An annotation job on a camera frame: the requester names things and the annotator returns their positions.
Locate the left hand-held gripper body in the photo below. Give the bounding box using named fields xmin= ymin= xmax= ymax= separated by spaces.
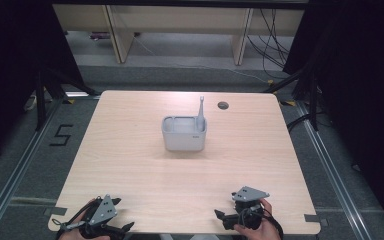
xmin=79 ymin=194 xmax=128 ymax=240

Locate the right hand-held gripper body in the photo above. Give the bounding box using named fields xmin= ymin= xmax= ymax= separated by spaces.
xmin=231 ymin=185 xmax=271 ymax=231

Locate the grey plastic holder box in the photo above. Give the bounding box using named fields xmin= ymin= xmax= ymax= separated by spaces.
xmin=161 ymin=115 xmax=208 ymax=153

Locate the person's right hand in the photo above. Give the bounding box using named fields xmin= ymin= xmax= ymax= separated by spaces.
xmin=233 ymin=198 xmax=283 ymax=240

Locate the person's left hand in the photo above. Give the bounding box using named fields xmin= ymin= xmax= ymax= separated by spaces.
xmin=59 ymin=197 xmax=112 ymax=240

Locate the grey tape strip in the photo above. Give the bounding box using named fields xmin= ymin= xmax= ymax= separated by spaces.
xmin=303 ymin=213 xmax=330 ymax=228
xmin=43 ymin=206 xmax=69 ymax=217

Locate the black metal stand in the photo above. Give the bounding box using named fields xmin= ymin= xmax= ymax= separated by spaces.
xmin=34 ymin=66 xmax=102 ymax=132
xmin=262 ymin=64 xmax=322 ymax=133

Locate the dark curtain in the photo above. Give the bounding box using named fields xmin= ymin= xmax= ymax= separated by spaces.
xmin=282 ymin=0 xmax=384 ymax=231
xmin=0 ymin=0 xmax=86 ymax=169

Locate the beige wooden desk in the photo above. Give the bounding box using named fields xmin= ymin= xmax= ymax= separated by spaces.
xmin=52 ymin=3 xmax=306 ymax=66

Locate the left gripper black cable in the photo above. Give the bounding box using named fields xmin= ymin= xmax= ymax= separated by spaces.
xmin=52 ymin=199 xmax=96 ymax=240

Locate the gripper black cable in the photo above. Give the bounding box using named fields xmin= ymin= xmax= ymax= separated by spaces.
xmin=239 ymin=204 xmax=285 ymax=240
xmin=52 ymin=199 xmax=96 ymax=240

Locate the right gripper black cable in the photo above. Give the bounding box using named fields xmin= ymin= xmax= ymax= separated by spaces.
xmin=239 ymin=204 xmax=285 ymax=240

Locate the aluminium floor rail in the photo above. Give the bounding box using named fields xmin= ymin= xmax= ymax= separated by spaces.
xmin=0 ymin=97 xmax=65 ymax=240
xmin=294 ymin=99 xmax=372 ymax=240

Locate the bundle of black cables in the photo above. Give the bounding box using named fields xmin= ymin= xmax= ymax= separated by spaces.
xmin=245 ymin=8 xmax=292 ymax=80

